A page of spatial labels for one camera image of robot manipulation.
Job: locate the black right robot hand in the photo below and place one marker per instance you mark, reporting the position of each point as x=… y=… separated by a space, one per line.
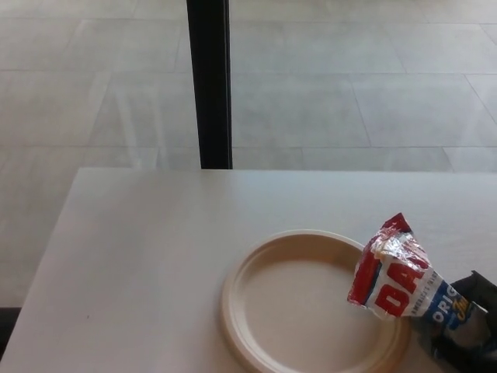
x=473 y=349

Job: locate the black vertical window post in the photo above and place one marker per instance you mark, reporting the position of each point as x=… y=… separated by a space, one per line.
x=209 y=77

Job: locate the beige round paper plate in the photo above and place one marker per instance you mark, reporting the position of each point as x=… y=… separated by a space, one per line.
x=295 y=307

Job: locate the red white sunflower seed bag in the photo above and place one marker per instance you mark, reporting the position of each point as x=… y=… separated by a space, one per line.
x=392 y=287

